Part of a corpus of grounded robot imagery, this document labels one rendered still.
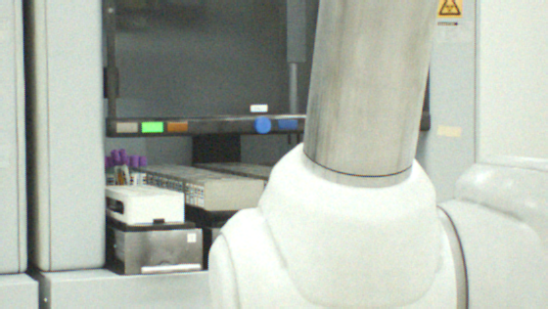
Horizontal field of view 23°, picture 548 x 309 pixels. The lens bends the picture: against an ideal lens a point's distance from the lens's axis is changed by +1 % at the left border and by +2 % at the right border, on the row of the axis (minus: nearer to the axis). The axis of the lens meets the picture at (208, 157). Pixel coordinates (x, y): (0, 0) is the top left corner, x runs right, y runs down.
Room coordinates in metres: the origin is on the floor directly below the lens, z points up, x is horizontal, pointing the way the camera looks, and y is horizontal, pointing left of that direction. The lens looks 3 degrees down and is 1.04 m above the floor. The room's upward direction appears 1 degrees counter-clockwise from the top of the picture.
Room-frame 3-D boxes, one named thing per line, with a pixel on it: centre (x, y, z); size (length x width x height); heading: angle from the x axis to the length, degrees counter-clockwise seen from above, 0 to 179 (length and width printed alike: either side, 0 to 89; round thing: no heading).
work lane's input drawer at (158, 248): (2.48, 0.17, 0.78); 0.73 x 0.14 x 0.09; 18
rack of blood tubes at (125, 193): (2.35, 0.13, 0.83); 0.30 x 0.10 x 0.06; 18
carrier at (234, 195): (2.30, -0.04, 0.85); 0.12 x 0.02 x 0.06; 108
